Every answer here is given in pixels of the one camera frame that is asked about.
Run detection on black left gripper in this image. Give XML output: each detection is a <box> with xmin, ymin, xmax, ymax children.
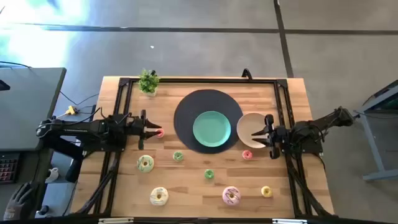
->
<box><xmin>126</xmin><ymin>109</ymin><xmax>162</xmax><ymax>151</ymax></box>

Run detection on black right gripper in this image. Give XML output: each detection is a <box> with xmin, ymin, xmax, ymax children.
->
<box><xmin>251</xmin><ymin>113</ymin><xmax>289</xmax><ymax>160</ymax></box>

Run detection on beige round plate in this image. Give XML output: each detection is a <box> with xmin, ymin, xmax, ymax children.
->
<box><xmin>236</xmin><ymin>112</ymin><xmax>271</xmax><ymax>149</ymax></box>

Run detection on large green glazed donut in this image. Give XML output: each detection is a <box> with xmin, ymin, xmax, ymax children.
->
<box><xmin>136</xmin><ymin>154</ymin><xmax>155</xmax><ymax>174</ymax></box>

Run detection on large white glazed donut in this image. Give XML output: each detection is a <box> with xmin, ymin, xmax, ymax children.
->
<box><xmin>149</xmin><ymin>187</ymin><xmax>170</xmax><ymax>207</ymax></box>

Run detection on large pink glazed donut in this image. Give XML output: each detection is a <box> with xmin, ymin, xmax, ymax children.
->
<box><xmin>222</xmin><ymin>185</ymin><xmax>241</xmax><ymax>207</ymax></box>

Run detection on small green potted plant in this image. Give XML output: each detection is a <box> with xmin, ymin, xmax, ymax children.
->
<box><xmin>137</xmin><ymin>68</ymin><xmax>160</xmax><ymax>97</ymax></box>

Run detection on teal round plate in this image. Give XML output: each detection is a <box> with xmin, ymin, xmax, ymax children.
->
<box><xmin>192</xmin><ymin>111</ymin><xmax>232</xmax><ymax>148</ymax></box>

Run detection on black round placemat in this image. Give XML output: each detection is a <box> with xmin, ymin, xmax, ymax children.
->
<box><xmin>173</xmin><ymin>89</ymin><xmax>244</xmax><ymax>154</ymax></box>

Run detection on black desk leg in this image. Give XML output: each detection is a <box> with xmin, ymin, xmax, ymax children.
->
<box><xmin>43</xmin><ymin>132</ymin><xmax>85</xmax><ymax>184</ymax></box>

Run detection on small white plastic object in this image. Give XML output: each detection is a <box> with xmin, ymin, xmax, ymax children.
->
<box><xmin>45</xmin><ymin>167</ymin><xmax>59</xmax><ymax>184</ymax></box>

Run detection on grey desk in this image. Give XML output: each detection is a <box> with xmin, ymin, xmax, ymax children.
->
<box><xmin>0</xmin><ymin>67</ymin><xmax>67</xmax><ymax>152</ymax></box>

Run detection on dark keyboard shelf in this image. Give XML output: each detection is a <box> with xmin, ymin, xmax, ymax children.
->
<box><xmin>0</xmin><ymin>148</ymin><xmax>53</xmax><ymax>220</ymax></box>

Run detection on small black caster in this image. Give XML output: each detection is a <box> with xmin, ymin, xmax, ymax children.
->
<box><xmin>37</xmin><ymin>204</ymin><xmax>50</xmax><ymax>218</ymax></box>

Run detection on backlit black keyboard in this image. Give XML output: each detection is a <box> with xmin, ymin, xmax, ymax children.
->
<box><xmin>0</xmin><ymin>152</ymin><xmax>20</xmax><ymax>184</ymax></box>

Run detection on person's gloved hand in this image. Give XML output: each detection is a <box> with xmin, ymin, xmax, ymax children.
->
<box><xmin>2</xmin><ymin>182</ymin><xmax>40</xmax><ymax>222</ymax></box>

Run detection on black floor cable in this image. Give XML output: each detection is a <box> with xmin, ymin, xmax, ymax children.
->
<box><xmin>58</xmin><ymin>91</ymin><xmax>100</xmax><ymax>106</ymax></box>

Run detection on black aluminium table frame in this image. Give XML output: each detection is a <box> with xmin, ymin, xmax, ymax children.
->
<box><xmin>74</xmin><ymin>76</ymin><xmax>335</xmax><ymax>218</ymax></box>

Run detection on silver metal bracket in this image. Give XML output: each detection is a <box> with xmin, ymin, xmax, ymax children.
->
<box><xmin>98</xmin><ymin>217</ymin><xmax>134</xmax><ymax>224</ymax></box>
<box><xmin>272</xmin><ymin>218</ymin><xmax>308</xmax><ymax>224</ymax></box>

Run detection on grey metal table frame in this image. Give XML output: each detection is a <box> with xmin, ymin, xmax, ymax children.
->
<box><xmin>354</xmin><ymin>79</ymin><xmax>398</xmax><ymax>182</ymax></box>

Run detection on thin black cable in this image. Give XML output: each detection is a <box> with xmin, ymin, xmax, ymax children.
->
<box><xmin>0</xmin><ymin>61</ymin><xmax>32</xmax><ymax>68</ymax></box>

